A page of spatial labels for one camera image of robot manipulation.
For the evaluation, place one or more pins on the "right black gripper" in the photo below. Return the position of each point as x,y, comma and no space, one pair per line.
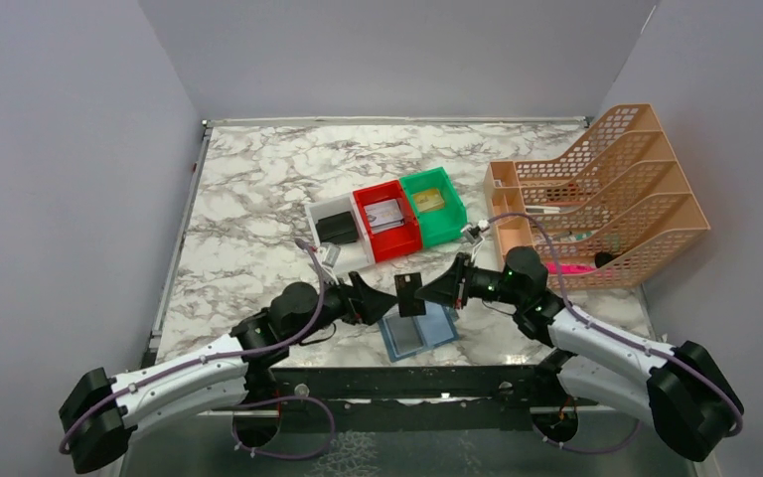
458,281

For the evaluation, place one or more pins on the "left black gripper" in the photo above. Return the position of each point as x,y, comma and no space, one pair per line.
357,298

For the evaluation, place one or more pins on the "black VIP credit card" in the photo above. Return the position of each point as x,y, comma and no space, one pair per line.
408,304

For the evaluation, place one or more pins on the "blue card holder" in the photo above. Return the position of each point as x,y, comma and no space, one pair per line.
437,328

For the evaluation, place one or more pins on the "gold credit card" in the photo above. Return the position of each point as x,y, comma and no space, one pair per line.
427,201

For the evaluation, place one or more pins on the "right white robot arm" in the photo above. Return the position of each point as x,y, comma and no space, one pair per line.
678,390

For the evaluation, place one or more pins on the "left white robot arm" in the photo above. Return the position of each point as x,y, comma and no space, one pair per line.
102,415

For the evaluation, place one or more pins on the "stack of cards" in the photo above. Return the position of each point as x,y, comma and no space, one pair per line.
384,215

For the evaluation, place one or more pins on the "green plastic bin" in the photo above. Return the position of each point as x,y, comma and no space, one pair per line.
444,225

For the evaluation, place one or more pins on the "red plastic bin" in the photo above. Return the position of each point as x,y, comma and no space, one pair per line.
396,241

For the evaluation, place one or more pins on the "black wallet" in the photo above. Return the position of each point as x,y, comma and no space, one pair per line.
338,229

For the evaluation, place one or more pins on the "white plastic bin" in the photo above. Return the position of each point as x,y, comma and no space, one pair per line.
354,256

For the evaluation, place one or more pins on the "pens in organizer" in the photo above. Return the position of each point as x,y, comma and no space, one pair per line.
558,208

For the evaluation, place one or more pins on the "pink marker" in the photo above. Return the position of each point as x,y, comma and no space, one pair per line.
569,268

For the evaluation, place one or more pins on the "orange file organizer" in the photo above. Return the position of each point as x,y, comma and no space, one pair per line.
634,194

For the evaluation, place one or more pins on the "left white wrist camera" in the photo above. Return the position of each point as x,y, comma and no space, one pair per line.
328,254

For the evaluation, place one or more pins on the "black mounting rail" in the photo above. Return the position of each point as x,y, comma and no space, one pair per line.
391,399

